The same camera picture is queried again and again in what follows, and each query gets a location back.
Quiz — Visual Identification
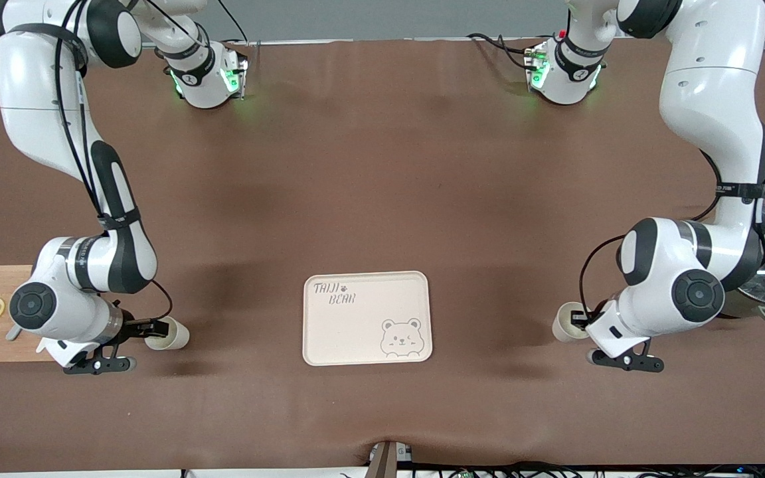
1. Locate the white plastic cup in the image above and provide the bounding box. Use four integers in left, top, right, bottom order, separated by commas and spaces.
144, 317, 190, 351
552, 302, 590, 343

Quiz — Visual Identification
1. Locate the beige tray with bear print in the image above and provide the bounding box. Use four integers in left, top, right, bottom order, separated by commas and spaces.
302, 270, 434, 366

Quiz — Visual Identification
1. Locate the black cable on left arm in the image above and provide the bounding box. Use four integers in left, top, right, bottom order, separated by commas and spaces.
578, 151, 722, 321

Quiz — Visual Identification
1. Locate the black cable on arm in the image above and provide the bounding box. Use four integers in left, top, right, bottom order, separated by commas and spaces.
578, 151, 722, 321
54, 0, 174, 321

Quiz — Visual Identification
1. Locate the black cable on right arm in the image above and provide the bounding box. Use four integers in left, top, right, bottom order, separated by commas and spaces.
54, 0, 174, 321

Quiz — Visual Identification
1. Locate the black cable at left arm base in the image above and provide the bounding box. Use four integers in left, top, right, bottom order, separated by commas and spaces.
467, 33, 543, 70

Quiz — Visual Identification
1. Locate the black cable at arm base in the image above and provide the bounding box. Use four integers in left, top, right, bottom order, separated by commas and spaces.
215, 0, 250, 44
467, 33, 543, 70

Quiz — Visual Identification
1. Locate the black cable at right arm base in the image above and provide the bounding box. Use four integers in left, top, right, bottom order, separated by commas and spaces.
215, 0, 250, 44

